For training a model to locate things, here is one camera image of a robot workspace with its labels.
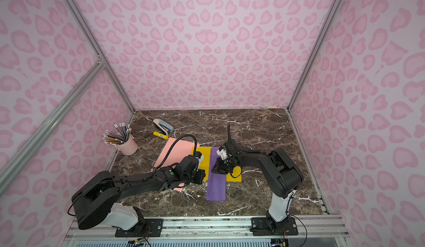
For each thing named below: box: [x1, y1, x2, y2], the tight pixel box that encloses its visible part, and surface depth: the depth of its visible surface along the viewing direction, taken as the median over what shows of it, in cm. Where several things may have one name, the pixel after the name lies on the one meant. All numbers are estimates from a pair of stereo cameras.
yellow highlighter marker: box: [152, 131, 169, 141], surface depth 106 cm
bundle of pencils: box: [102, 115, 134, 146], surface depth 92 cm
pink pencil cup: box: [114, 134, 138, 156], surface depth 95 cm
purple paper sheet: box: [206, 146, 227, 202], surface depth 86 cm
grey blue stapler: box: [152, 117, 175, 136], surface depth 109 cm
